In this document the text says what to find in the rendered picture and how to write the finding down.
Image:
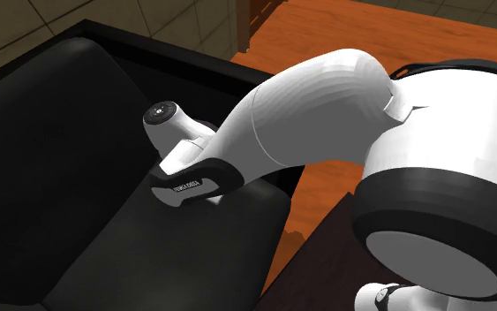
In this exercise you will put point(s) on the brown wooden furniture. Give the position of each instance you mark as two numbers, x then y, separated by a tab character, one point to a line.
248	21

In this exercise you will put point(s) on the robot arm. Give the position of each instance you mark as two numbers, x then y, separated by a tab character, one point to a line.
317	116

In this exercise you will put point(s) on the black sofa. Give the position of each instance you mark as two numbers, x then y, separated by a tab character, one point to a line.
58	172

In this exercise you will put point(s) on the dark wooden robot stand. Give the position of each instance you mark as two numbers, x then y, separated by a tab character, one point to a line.
325	267

